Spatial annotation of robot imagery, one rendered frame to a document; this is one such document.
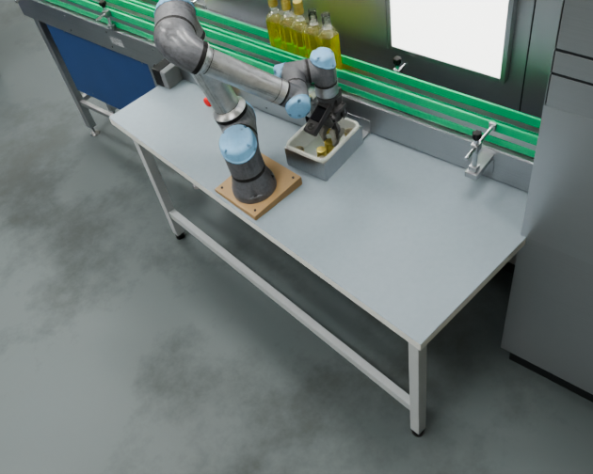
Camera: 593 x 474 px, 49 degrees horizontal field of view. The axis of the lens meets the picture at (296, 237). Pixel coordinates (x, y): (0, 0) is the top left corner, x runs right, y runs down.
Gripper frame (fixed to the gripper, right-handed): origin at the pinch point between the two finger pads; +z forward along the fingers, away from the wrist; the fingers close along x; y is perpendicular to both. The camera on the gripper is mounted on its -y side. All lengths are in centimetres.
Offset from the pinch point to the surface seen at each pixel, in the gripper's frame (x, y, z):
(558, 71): -72, 1, -54
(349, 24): 13.8, 33.9, -22.9
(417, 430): -62, -43, 74
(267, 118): 32.8, 3.9, 5.5
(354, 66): 6.4, 25.2, -13.5
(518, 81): -48, 38, -18
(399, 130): -17.8, 16.5, -1.2
